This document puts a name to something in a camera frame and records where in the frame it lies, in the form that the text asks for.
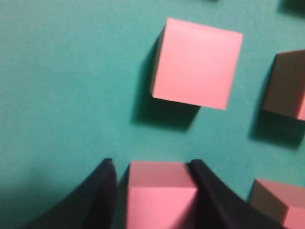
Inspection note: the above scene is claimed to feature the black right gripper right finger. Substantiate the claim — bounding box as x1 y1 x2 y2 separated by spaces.
187 159 283 229

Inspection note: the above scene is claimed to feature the green cloth backdrop and cover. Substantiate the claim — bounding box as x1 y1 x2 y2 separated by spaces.
0 0 305 229

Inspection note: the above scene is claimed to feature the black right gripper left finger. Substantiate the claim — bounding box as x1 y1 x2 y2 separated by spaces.
22 158 117 229

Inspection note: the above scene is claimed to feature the pink cube placed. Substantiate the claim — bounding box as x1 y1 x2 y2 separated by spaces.
250 179 305 229
150 18 244 110
126 161 198 229

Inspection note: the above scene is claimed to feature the pink cube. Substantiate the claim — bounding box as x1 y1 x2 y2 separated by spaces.
262 50 305 121

